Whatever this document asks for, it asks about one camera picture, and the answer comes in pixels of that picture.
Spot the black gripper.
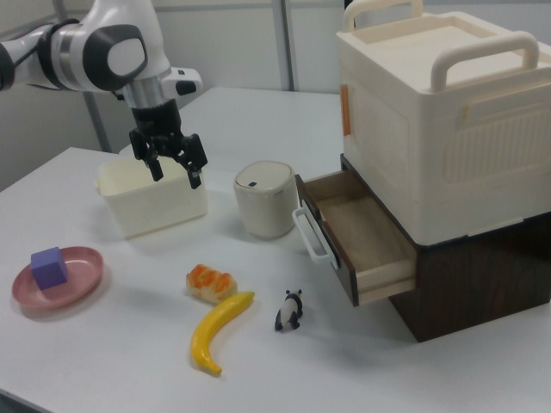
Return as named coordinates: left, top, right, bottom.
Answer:
left=128, top=97, right=210, bottom=190

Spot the wooden drawer with white handle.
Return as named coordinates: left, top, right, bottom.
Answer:
left=292, top=169, right=418, bottom=308

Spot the cream open plastic bin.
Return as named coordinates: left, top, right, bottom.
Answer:
left=94, top=157, right=210, bottom=240

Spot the dark wood drawer cabinet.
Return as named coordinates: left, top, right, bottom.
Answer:
left=339, top=153, right=551, bottom=344

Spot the cream lidded trash can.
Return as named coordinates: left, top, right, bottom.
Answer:
left=232, top=160, right=299, bottom=240

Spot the orange glazed toy bread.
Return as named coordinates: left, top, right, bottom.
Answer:
left=184, top=263, right=240, bottom=306

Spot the pink round plate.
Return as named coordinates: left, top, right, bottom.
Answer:
left=11, top=245, right=105, bottom=311

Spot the purple cube block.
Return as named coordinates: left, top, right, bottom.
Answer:
left=30, top=246, right=70, bottom=291

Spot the yellow toy banana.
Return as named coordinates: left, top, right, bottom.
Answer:
left=189, top=290, right=257, bottom=375

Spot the black white panda figurine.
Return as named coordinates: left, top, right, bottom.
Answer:
left=274, top=288, right=305, bottom=332

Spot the cream plastic storage box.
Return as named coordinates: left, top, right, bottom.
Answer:
left=335, top=0, right=551, bottom=247

